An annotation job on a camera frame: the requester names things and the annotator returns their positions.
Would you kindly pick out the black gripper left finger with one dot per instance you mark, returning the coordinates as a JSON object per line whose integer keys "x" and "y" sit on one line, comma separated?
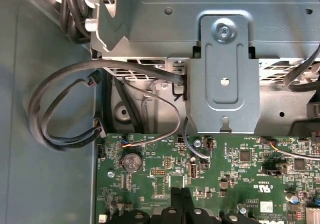
{"x": 176, "y": 199}

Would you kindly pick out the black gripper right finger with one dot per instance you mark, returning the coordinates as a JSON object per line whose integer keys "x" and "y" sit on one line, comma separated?
{"x": 188, "y": 201}

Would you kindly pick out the round coin cell battery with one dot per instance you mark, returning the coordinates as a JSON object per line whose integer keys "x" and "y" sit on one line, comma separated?
{"x": 131, "y": 162}

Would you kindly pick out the green motherboard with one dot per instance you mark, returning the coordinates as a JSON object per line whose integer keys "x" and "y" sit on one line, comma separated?
{"x": 250, "y": 179}

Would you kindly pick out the chipset heat sink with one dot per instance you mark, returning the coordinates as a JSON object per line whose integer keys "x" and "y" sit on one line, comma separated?
{"x": 313, "y": 215}

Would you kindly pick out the grey metal drive cage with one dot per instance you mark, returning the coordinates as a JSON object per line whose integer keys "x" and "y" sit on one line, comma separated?
{"x": 155, "y": 31}

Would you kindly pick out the silver metal bracket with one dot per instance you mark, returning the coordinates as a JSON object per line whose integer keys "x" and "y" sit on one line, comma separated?
{"x": 225, "y": 103}

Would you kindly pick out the silver bracket screw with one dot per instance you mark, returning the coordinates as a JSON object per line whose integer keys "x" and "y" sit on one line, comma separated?
{"x": 223, "y": 30}

